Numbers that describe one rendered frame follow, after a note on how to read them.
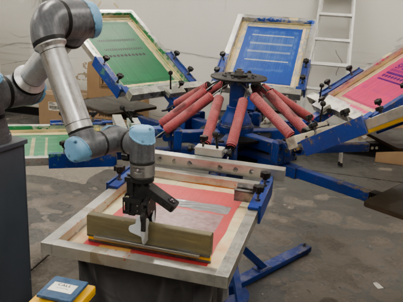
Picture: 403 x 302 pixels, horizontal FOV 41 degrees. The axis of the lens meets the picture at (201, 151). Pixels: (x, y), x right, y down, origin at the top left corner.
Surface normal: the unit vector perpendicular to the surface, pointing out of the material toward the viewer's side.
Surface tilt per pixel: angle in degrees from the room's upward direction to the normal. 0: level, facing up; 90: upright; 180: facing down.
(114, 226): 89
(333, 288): 0
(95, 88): 90
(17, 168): 90
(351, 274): 0
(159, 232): 89
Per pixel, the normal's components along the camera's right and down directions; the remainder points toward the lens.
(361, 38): -0.27, 0.28
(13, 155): 0.89, 0.18
